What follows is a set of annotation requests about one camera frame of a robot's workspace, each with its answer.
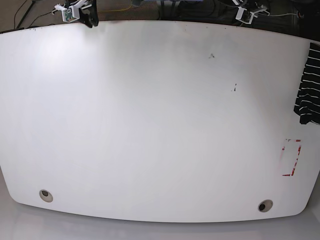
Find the navy white striped t-shirt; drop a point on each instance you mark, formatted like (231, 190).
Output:
(307, 102)

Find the table grommet hole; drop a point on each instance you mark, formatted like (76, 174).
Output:
(46, 196)
(265, 206)

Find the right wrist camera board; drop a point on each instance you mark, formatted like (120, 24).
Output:
(70, 14)

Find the left table grommet hole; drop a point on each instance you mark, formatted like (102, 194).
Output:
(46, 196)

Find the red tape marking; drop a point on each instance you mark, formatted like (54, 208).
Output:
(289, 156)

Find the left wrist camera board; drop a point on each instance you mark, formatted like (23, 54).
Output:
(247, 18)

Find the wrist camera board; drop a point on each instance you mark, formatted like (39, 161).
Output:
(70, 14)
(247, 18)

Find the right table grommet hole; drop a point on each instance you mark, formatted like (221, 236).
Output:
(265, 206)

